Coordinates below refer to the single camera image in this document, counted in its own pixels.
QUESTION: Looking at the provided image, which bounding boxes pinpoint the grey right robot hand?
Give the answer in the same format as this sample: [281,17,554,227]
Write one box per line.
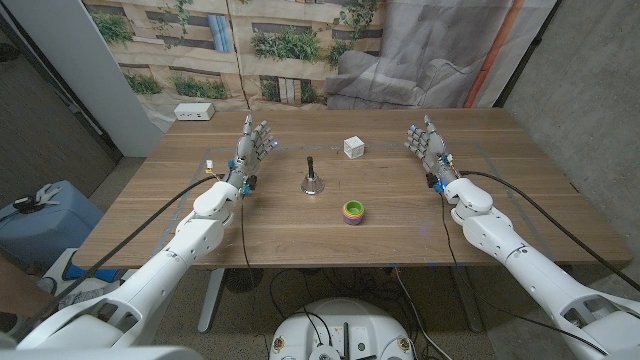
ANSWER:
[404,114,459,188]

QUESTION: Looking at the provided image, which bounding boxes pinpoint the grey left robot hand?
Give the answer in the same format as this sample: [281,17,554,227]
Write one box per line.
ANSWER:
[227,113,279,189]

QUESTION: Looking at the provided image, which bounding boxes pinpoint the silver bell with black handle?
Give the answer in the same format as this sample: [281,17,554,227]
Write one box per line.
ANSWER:
[300,156,326,196]

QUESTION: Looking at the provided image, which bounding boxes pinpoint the small white cube box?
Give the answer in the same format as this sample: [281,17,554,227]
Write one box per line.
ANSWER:
[343,135,366,160]

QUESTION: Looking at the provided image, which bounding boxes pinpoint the colourful stacked toy cups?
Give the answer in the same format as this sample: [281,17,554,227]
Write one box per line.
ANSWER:
[342,200,366,227]

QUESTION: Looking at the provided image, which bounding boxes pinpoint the black and grey hand tool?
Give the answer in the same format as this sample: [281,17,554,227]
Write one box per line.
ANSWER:
[12,183,62,214]

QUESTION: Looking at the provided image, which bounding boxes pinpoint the white power strip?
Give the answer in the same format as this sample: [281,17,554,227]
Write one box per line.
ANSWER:
[173,102,216,122]

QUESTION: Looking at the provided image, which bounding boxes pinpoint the printed fabric backdrop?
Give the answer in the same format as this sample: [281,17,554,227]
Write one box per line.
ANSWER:
[82,0,559,132]

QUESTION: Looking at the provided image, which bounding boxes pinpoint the black round floor object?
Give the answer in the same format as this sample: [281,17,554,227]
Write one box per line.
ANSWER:
[224,268,265,294]

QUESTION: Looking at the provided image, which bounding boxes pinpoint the white table leg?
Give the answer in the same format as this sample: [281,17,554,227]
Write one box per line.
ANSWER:
[197,268,226,335]
[451,266,484,334]

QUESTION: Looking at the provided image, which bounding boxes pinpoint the white robot torso base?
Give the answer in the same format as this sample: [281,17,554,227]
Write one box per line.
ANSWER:
[268,298,416,360]

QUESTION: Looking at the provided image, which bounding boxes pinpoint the blue plastic case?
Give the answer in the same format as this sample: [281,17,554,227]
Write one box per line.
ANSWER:
[0,180,105,266]

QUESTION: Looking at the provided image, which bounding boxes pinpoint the white and blue floor device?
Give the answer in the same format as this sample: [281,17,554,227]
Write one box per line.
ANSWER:
[38,248,126,302]

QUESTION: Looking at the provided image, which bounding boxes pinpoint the thin black left wrist cable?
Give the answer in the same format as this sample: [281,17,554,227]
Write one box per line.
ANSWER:
[239,194,257,282]

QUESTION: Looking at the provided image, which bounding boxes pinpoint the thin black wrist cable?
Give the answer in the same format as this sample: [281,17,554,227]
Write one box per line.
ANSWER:
[239,194,257,282]
[439,192,609,356]

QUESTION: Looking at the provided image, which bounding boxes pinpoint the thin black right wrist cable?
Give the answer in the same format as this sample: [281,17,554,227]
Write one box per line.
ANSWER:
[439,192,609,356]

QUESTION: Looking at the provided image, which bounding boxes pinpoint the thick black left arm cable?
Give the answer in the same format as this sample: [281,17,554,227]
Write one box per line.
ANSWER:
[9,173,226,341]

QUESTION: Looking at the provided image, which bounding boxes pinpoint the white floor cable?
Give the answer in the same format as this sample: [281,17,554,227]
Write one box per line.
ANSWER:
[393,267,442,360]

